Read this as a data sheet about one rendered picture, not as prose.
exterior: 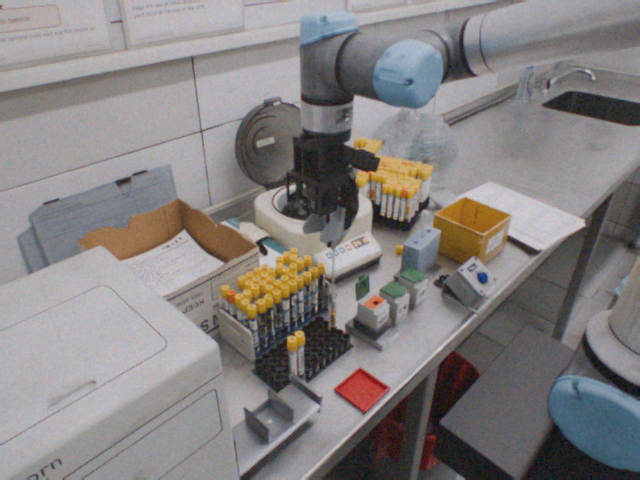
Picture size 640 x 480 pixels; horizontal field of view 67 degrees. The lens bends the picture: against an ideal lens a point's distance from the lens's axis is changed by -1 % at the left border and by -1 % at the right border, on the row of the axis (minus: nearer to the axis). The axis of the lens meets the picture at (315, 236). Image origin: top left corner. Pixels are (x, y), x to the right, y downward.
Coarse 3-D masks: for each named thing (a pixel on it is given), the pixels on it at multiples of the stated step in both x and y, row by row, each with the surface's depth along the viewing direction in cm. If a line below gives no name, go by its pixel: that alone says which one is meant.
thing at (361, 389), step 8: (360, 368) 87; (352, 376) 85; (360, 376) 86; (368, 376) 86; (344, 384) 84; (352, 384) 84; (360, 384) 84; (368, 384) 84; (376, 384) 84; (384, 384) 83; (336, 392) 83; (344, 392) 83; (352, 392) 83; (360, 392) 83; (368, 392) 83; (376, 392) 83; (384, 392) 82; (352, 400) 81; (360, 400) 81; (368, 400) 81; (376, 400) 81; (360, 408) 79; (368, 408) 79
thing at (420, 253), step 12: (432, 228) 109; (408, 240) 105; (420, 240) 105; (432, 240) 106; (408, 252) 104; (420, 252) 103; (432, 252) 109; (408, 264) 105; (420, 264) 105; (432, 264) 112; (396, 276) 109; (432, 276) 109
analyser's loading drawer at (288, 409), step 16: (304, 384) 77; (272, 400) 75; (288, 400) 77; (304, 400) 77; (320, 400) 75; (256, 416) 74; (272, 416) 74; (288, 416) 73; (304, 416) 74; (240, 432) 72; (256, 432) 72; (272, 432) 72; (288, 432) 72; (240, 448) 70; (256, 448) 70; (272, 448) 70; (240, 464) 67
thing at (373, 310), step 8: (368, 296) 93; (376, 296) 93; (360, 304) 91; (368, 304) 91; (376, 304) 91; (384, 304) 92; (360, 312) 92; (368, 312) 90; (376, 312) 90; (384, 312) 91; (360, 320) 93; (368, 320) 91; (376, 320) 90; (384, 320) 92; (376, 328) 91
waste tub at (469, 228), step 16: (448, 208) 118; (464, 208) 123; (480, 208) 120; (448, 224) 113; (464, 224) 125; (480, 224) 122; (496, 224) 118; (448, 240) 115; (464, 240) 111; (480, 240) 108; (496, 240) 113; (448, 256) 116; (464, 256) 113; (480, 256) 110
